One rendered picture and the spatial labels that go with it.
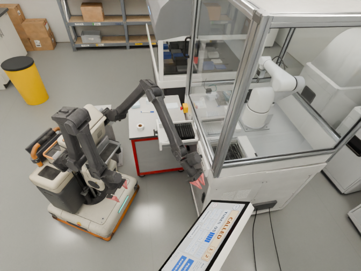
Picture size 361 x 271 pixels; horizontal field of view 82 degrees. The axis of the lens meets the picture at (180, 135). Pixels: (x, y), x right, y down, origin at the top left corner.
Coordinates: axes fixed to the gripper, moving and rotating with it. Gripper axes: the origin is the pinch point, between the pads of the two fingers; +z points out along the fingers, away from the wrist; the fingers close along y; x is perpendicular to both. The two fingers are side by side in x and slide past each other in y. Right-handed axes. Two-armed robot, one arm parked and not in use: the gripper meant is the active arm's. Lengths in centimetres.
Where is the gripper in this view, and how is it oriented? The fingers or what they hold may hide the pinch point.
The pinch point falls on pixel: (201, 185)
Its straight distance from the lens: 128.5
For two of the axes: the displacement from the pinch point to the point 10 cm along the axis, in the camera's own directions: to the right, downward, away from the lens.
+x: -5.5, 2.3, 8.1
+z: 5.7, 8.0, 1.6
